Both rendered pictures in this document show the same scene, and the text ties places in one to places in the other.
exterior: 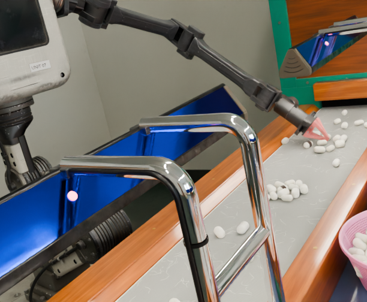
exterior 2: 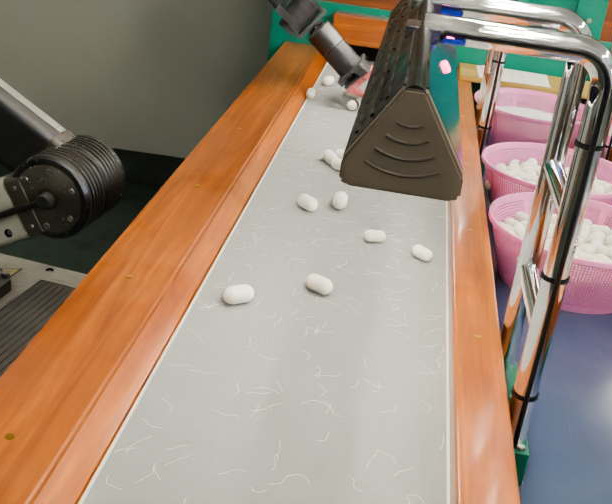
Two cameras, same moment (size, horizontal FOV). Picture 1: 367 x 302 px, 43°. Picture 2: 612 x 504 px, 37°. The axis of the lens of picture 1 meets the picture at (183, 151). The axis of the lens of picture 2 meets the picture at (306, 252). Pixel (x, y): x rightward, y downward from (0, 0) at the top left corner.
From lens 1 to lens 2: 0.62 m
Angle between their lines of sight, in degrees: 30
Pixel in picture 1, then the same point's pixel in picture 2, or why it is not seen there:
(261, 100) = (294, 17)
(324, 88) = (350, 24)
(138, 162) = (565, 37)
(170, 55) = not seen: outside the picture
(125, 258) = (185, 220)
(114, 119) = not seen: outside the picture
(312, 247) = (465, 228)
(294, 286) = (476, 267)
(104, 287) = (186, 255)
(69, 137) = not seen: outside the picture
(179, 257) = (263, 230)
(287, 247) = (418, 230)
